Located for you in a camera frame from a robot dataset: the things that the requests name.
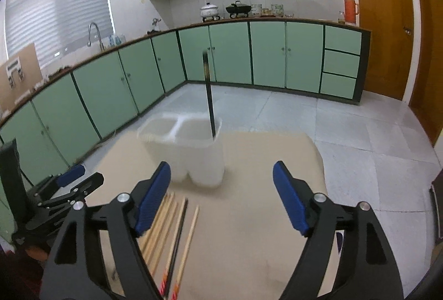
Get orange thermos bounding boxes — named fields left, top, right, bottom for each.
left=343, top=0, right=360, bottom=27

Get green sink base cabinets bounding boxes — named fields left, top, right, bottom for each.
left=0, top=31, right=187, bottom=183

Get dark furniture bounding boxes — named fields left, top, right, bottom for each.
left=429, top=167, right=443, bottom=252

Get person's left forearm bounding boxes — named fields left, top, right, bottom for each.
left=0, top=245, right=49, bottom=300

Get plain bamboo chopstick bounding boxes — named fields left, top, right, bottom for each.
left=143, top=193, right=176, bottom=261
left=138, top=192, right=172, bottom=249

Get wooden door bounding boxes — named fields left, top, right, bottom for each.
left=348, top=0, right=416, bottom=102
left=410, top=0, right=443, bottom=148

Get white window blinds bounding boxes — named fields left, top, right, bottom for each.
left=5, top=0, right=115, bottom=70

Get chrome kitchen faucet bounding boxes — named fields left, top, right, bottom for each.
left=87, top=22, right=105, bottom=51

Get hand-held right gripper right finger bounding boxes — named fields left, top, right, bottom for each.
left=272, top=160, right=405, bottom=300

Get white cooking pot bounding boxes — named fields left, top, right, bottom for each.
left=200, top=2, right=221, bottom=19

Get cardboard sheet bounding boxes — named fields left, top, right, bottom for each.
left=0, top=42, right=44, bottom=114

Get wooden chopstick with red end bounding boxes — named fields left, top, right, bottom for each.
left=151, top=202, right=182, bottom=278
left=147, top=198, right=179, bottom=270
left=171, top=205, right=200, bottom=299

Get green three-drawer unit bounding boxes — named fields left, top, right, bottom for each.
left=318, top=23, right=372, bottom=105

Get black wok with lid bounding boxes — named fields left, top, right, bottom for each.
left=226, top=1, right=253, bottom=17

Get white two-compartment utensil holder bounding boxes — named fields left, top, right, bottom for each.
left=137, top=114, right=225, bottom=188

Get green stove base cabinets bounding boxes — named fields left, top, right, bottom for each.
left=176, top=19, right=326, bottom=91

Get black chopstick with gold band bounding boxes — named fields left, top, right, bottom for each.
left=202, top=50, right=218, bottom=139

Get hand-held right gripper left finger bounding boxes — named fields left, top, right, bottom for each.
left=41, top=161, right=172, bottom=300

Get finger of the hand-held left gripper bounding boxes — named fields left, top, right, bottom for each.
left=37, top=172, right=105, bottom=215
left=30, top=164, right=86, bottom=200

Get black chopstick with red end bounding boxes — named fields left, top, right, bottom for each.
left=160, top=197, right=190, bottom=299

